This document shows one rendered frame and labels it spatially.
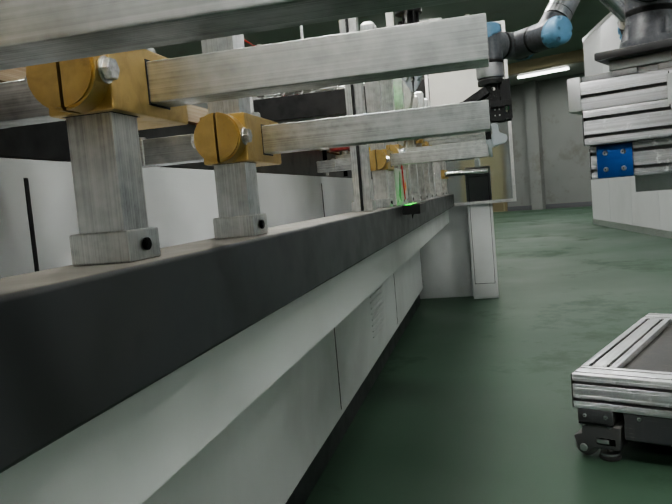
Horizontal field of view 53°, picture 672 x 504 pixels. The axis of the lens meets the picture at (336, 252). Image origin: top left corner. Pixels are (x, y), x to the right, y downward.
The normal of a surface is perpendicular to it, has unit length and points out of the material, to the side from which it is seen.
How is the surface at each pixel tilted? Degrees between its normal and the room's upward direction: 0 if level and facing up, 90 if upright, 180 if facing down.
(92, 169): 90
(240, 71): 90
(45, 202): 90
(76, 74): 90
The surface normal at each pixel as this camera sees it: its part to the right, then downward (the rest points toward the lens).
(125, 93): 0.97, -0.07
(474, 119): -0.22, 0.10
